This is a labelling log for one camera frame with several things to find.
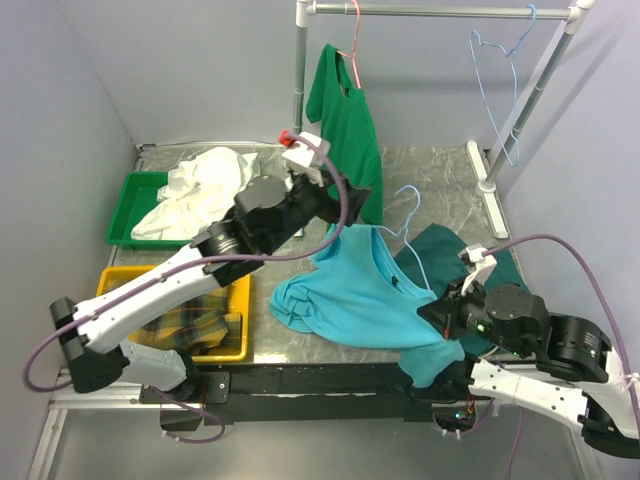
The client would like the green plastic tray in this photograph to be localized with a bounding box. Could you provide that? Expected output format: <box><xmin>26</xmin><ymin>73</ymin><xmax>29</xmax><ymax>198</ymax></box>
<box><xmin>106</xmin><ymin>172</ymin><xmax>188</xmax><ymax>251</ymax></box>

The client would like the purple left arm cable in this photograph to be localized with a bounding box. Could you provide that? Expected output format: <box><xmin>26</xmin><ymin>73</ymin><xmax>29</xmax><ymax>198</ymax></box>
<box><xmin>22</xmin><ymin>132</ymin><xmax>351</xmax><ymax>392</ymax></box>

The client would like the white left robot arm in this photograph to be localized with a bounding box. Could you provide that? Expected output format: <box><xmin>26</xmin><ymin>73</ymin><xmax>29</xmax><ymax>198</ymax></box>
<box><xmin>50</xmin><ymin>173</ymin><xmax>371</xmax><ymax>402</ymax></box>

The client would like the light blue t shirt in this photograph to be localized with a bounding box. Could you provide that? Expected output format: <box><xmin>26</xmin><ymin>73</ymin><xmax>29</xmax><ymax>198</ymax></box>
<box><xmin>269</xmin><ymin>225</ymin><xmax>465</xmax><ymax>388</ymax></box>

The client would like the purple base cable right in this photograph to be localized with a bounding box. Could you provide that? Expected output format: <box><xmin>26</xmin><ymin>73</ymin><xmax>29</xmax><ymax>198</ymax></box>
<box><xmin>439</xmin><ymin>389</ymin><xmax>499</xmax><ymax>441</ymax></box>

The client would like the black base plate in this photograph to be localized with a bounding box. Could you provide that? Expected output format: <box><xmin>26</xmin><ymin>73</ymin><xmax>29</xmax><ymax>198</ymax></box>
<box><xmin>139</xmin><ymin>362</ymin><xmax>476</xmax><ymax>434</ymax></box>

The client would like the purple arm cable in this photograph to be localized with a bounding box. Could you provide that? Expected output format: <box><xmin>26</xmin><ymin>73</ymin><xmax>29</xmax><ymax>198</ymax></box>
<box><xmin>22</xmin><ymin>132</ymin><xmax>351</xmax><ymax>392</ymax></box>
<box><xmin>484</xmin><ymin>233</ymin><xmax>636</xmax><ymax>480</ymax></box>

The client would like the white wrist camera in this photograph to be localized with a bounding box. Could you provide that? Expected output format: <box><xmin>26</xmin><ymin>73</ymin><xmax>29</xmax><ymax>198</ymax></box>
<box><xmin>458</xmin><ymin>244</ymin><xmax>497</xmax><ymax>296</ymax></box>
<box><xmin>279</xmin><ymin>130</ymin><xmax>324</xmax><ymax>187</ymax></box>

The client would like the grey white clothes rack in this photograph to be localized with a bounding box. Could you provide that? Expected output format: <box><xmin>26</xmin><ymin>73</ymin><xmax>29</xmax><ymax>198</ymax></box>
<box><xmin>292</xmin><ymin>1</ymin><xmax>594</xmax><ymax>240</ymax></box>

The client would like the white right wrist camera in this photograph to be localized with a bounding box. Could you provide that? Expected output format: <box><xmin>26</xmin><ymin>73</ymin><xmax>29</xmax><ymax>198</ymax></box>
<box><xmin>458</xmin><ymin>244</ymin><xmax>497</xmax><ymax>296</ymax></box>

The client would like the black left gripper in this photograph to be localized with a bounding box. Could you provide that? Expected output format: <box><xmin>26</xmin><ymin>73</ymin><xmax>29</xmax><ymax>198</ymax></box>
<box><xmin>264</xmin><ymin>165</ymin><xmax>373</xmax><ymax>253</ymax></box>

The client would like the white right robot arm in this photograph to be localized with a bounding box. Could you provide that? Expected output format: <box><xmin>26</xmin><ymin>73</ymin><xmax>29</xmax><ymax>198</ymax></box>
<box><xmin>417</xmin><ymin>281</ymin><xmax>639</xmax><ymax>459</ymax></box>

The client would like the white shirt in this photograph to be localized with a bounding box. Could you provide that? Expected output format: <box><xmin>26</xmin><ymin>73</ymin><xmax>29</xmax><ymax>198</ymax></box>
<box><xmin>131</xmin><ymin>147</ymin><xmax>260</xmax><ymax>241</ymax></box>

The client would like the yellow plastic bin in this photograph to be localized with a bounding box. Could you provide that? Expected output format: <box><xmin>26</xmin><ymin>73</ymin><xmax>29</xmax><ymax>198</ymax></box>
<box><xmin>95</xmin><ymin>264</ymin><xmax>252</xmax><ymax>364</ymax></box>

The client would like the dark teal garment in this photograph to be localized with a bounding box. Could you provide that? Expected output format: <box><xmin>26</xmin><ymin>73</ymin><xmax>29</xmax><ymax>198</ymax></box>
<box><xmin>394</xmin><ymin>223</ymin><xmax>531</xmax><ymax>357</ymax></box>

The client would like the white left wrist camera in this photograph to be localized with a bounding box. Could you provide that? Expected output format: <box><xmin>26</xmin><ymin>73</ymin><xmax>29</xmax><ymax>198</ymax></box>
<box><xmin>279</xmin><ymin>130</ymin><xmax>324</xmax><ymax>187</ymax></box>

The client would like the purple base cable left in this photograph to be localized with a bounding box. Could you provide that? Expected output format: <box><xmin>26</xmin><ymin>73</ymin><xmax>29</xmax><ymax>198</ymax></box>
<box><xmin>142</xmin><ymin>392</ymin><xmax>227</xmax><ymax>445</ymax></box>

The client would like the blue wire hanger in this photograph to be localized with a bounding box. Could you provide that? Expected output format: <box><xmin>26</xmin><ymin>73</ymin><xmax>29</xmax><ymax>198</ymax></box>
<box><xmin>376</xmin><ymin>184</ymin><xmax>431</xmax><ymax>290</ymax></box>
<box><xmin>469</xmin><ymin>4</ymin><xmax>538</xmax><ymax>167</ymax></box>

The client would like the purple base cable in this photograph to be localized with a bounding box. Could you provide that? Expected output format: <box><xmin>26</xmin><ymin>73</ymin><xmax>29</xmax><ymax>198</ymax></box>
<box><xmin>439</xmin><ymin>389</ymin><xmax>499</xmax><ymax>441</ymax></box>
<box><xmin>142</xmin><ymin>392</ymin><xmax>227</xmax><ymax>445</ymax></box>

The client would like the yellow plaid cloth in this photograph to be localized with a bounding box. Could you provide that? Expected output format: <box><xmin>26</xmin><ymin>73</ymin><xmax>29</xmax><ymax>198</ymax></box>
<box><xmin>129</xmin><ymin>288</ymin><xmax>243</xmax><ymax>356</ymax></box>

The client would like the pink wire hanger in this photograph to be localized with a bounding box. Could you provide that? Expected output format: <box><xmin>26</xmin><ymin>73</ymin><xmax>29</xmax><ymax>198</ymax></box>
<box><xmin>337</xmin><ymin>0</ymin><xmax>362</xmax><ymax>89</ymax></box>

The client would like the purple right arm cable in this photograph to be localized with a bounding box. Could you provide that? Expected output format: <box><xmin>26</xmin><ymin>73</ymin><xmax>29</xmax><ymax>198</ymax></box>
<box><xmin>484</xmin><ymin>233</ymin><xmax>636</xmax><ymax>480</ymax></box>

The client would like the green t shirt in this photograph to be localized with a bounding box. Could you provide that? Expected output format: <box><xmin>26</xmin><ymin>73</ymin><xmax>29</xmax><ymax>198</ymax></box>
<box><xmin>306</xmin><ymin>44</ymin><xmax>384</xmax><ymax>225</ymax></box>

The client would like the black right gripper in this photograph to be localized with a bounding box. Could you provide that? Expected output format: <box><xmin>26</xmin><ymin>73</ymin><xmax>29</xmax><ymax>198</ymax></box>
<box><xmin>415</xmin><ymin>272</ymin><xmax>528</xmax><ymax>355</ymax></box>

